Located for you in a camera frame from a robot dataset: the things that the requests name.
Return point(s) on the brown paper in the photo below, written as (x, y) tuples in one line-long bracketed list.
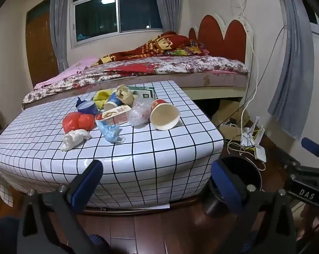
[(125, 94)]

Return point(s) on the black round trash bin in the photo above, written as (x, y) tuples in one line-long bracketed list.
[(244, 172)]

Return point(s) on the red printed blanket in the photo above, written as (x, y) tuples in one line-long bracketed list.
[(154, 45)]

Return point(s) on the flat white router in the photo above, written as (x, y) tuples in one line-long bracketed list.
[(260, 154)]

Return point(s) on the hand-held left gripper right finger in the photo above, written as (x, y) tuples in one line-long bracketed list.
[(225, 187)]

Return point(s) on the grey curtain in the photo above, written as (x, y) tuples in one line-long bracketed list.
[(170, 5), (59, 26), (294, 71)]

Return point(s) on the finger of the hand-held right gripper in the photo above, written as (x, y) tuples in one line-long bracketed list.
[(311, 144)]

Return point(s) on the blue paper cup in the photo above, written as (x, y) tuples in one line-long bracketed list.
[(113, 104)]

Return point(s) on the glass window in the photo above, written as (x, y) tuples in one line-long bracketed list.
[(122, 8), (316, 22)]

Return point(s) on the printed snack packet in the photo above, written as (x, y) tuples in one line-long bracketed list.
[(114, 112)]

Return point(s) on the white tissue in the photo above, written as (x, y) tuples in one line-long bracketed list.
[(75, 139)]

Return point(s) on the clear plastic bag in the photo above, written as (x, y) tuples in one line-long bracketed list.
[(138, 112)]

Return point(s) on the brown wooden door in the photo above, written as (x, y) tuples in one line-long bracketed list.
[(41, 47)]

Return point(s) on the white checkered tablecloth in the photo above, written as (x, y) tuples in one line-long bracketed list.
[(149, 164)]

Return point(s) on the blue cloth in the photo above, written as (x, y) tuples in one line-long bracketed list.
[(86, 108)]

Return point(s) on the green and white box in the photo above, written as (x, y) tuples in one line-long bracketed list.
[(145, 94)]

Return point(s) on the orange plastic bag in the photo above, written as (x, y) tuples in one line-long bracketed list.
[(78, 121)]

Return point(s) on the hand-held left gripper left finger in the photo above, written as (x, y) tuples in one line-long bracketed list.
[(88, 185)]

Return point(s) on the pink sheet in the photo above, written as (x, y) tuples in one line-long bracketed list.
[(69, 71)]

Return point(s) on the cardboard box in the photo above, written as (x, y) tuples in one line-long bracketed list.
[(228, 111)]

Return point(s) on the white router with antennas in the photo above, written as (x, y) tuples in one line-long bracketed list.
[(248, 137)]

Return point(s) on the bed with red headboard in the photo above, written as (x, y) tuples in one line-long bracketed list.
[(215, 82)]

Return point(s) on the red paper cup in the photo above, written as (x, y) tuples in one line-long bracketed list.
[(164, 117)]

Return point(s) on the blue slipper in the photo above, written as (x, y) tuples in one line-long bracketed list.
[(96, 240)]

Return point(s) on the yellow towel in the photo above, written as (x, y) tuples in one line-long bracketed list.
[(102, 96)]

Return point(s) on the person's right hand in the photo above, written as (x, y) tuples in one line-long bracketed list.
[(311, 217)]

